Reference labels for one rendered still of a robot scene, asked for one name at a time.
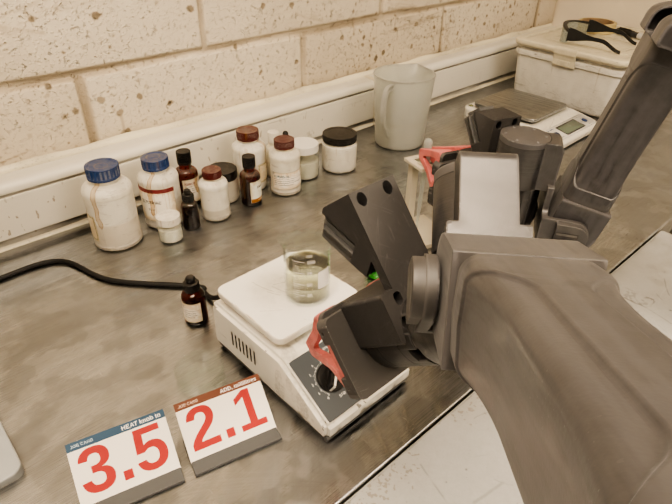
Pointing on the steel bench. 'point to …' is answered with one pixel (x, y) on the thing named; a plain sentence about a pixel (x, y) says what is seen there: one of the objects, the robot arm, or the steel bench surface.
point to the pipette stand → (415, 199)
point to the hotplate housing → (285, 384)
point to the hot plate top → (276, 302)
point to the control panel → (334, 405)
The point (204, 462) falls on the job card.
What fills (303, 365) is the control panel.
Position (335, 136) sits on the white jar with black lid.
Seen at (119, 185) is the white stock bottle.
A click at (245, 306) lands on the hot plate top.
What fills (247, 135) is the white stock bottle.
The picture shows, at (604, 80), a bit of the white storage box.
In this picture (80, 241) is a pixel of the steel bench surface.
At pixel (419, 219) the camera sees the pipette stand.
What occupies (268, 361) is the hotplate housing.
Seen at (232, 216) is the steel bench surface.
